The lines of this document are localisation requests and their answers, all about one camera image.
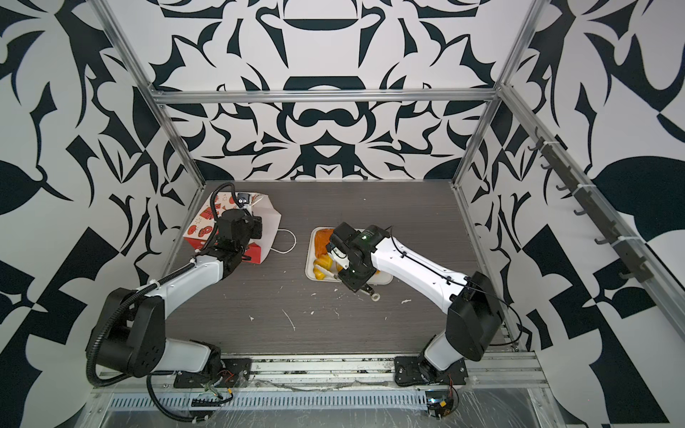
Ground red white paper bag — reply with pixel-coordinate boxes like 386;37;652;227
183;191;282;264

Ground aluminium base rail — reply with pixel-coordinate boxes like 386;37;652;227
95;351;547;394

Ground small electronics board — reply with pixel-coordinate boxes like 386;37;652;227
426;388;460;419

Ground black corrugated cable hose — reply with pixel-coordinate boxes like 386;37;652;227
85;282;226;424

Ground orange fake croissant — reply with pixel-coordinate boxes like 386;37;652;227
314;228;334;258

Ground white-tipped steel tongs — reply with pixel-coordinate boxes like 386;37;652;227
336;269;380;301

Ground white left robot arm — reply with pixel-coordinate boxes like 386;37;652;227
86;209;262;387

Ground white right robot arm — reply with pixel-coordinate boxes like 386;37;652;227
326;222;508;382

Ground black hook rack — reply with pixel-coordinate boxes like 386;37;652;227
529;130;654;284

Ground white slotted cable duct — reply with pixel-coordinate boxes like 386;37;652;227
109;389;429;412

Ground yellow fake bread piece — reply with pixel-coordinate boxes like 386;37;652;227
312;267;326;281

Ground yellow fake bread roll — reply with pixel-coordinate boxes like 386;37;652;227
314;254;335;272

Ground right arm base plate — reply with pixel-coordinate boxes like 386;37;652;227
394;356;468;387

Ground white plastic tray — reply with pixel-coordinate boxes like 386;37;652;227
305;226;394;285

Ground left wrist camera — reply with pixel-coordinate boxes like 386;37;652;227
235;193;253;210

